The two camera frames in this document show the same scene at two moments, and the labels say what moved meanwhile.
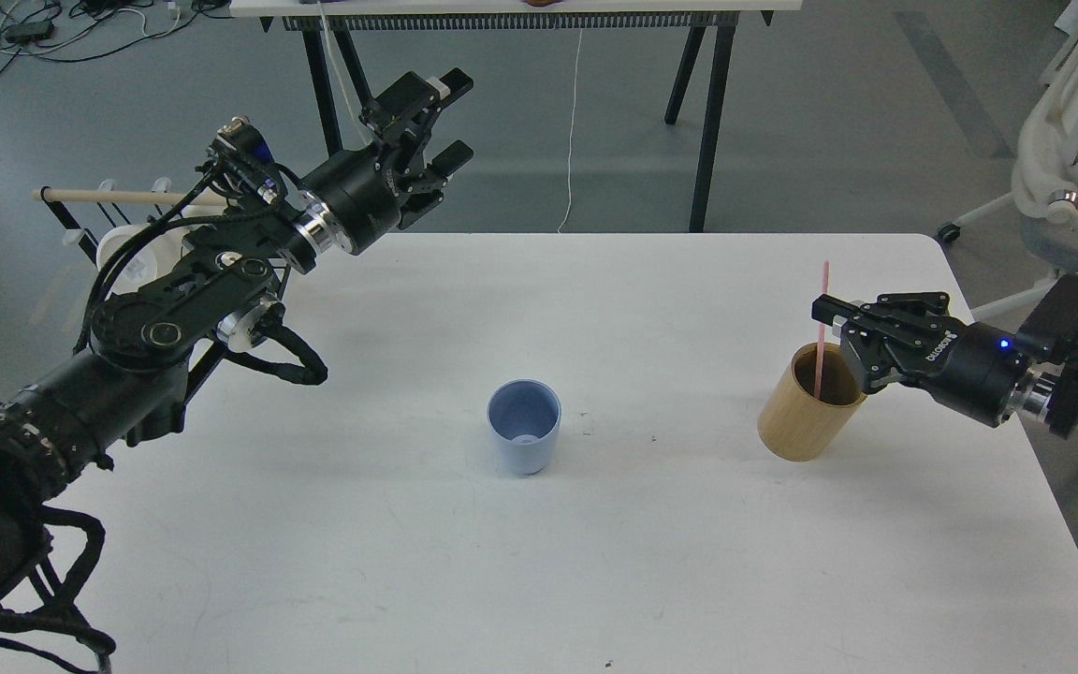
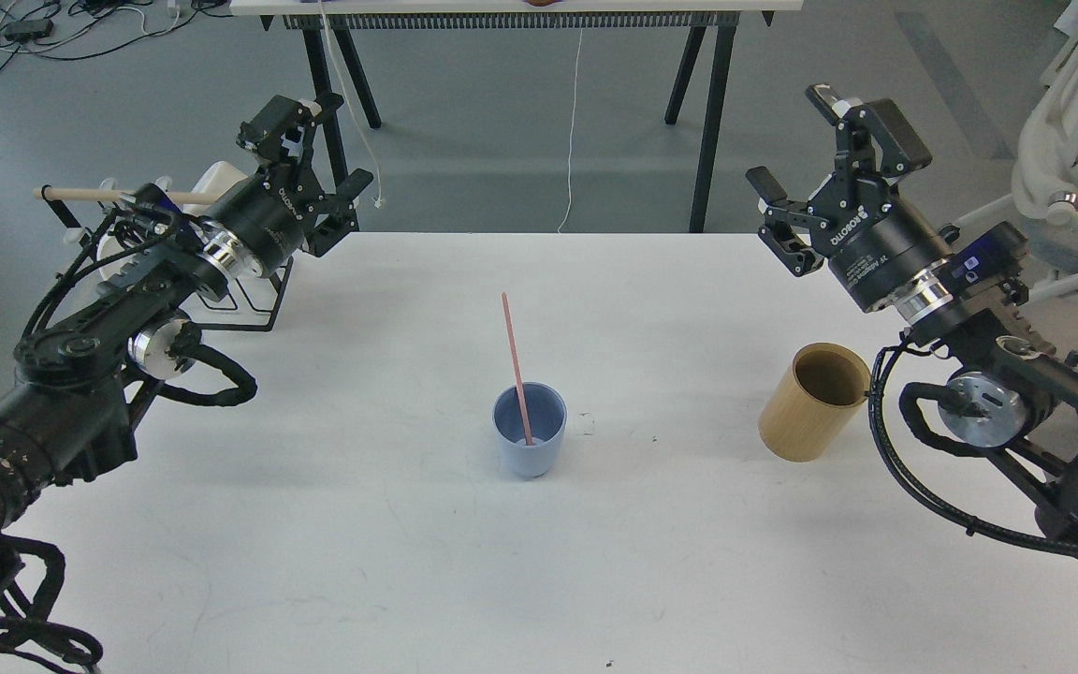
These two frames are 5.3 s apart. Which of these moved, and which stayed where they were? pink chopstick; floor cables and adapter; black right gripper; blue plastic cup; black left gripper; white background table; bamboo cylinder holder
Moved: pink chopstick; black left gripper; black right gripper
Stayed: bamboo cylinder holder; blue plastic cup; floor cables and adapter; white background table
